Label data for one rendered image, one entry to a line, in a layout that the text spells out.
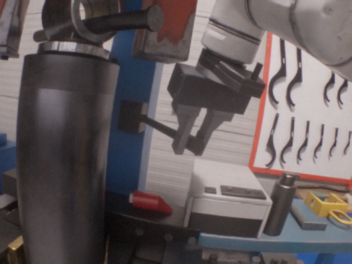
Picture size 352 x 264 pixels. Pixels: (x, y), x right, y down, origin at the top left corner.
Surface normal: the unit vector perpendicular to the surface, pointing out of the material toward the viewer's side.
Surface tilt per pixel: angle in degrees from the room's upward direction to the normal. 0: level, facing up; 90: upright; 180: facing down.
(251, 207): 90
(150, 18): 90
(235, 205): 90
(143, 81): 90
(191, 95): 115
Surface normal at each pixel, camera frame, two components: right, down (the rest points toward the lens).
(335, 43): 0.22, 0.69
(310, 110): -0.10, 0.12
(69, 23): -0.47, 0.62
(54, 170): 0.32, 0.18
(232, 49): -0.16, 0.46
